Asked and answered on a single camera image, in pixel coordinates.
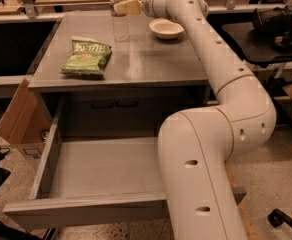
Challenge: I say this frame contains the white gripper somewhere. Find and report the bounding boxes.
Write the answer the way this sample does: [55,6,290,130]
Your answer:
[114,0,169,18]

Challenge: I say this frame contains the clear plastic water bottle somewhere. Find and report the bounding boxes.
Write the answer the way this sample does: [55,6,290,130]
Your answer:
[110,0,129,41]

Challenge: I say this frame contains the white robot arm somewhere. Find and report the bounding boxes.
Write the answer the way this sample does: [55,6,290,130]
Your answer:
[114,0,276,240]

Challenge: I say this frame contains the open grey top drawer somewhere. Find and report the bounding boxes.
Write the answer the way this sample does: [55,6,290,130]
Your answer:
[3,95,247,231]

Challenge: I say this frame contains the white paper bowl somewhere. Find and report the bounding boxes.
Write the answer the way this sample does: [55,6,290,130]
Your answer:
[149,18,184,40]

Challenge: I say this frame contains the green Kettle chips bag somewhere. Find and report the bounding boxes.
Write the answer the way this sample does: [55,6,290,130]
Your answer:
[60,36,112,76]

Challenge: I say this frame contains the black device on table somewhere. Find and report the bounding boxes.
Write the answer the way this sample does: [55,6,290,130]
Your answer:
[252,7,292,51]

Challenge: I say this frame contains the brown cardboard box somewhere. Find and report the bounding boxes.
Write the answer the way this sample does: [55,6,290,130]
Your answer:
[0,78,51,159]

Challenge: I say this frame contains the black caster wheel base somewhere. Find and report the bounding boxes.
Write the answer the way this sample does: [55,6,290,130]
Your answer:
[267,209,292,228]

